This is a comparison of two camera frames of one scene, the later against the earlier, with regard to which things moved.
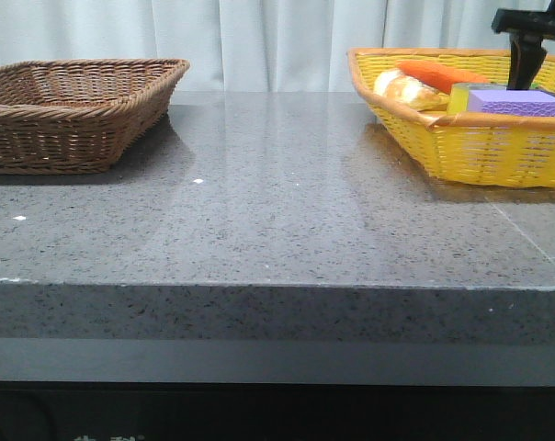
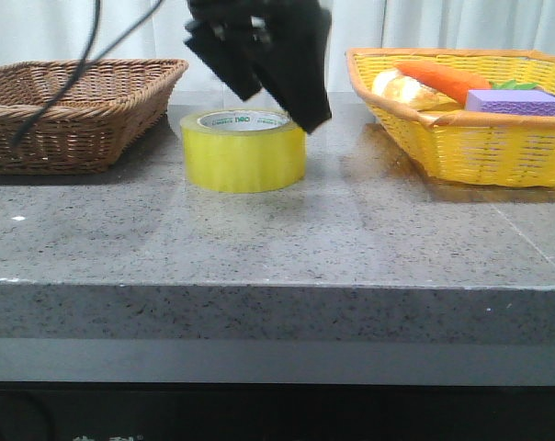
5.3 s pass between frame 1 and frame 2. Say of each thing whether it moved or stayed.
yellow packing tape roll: moved
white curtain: stayed
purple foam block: stayed
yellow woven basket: stayed
